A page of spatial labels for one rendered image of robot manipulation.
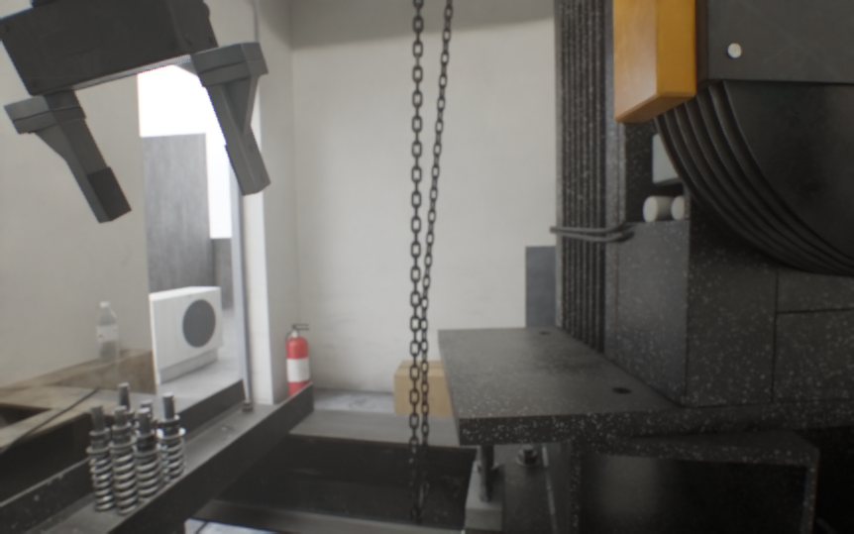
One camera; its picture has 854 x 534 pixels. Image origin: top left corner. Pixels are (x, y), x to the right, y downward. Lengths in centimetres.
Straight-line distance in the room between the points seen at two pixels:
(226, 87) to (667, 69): 32
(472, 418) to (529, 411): 6
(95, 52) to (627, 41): 40
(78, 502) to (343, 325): 242
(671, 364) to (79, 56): 60
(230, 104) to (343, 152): 280
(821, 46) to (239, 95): 42
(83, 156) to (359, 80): 286
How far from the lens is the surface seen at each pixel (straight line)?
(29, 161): 188
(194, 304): 417
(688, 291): 52
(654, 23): 39
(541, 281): 108
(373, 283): 303
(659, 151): 62
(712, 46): 39
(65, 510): 93
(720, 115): 41
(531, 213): 287
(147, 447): 80
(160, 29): 35
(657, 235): 57
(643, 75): 40
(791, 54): 43
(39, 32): 41
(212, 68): 35
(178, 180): 761
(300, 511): 123
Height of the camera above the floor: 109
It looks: 4 degrees down
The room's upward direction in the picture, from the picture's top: 1 degrees counter-clockwise
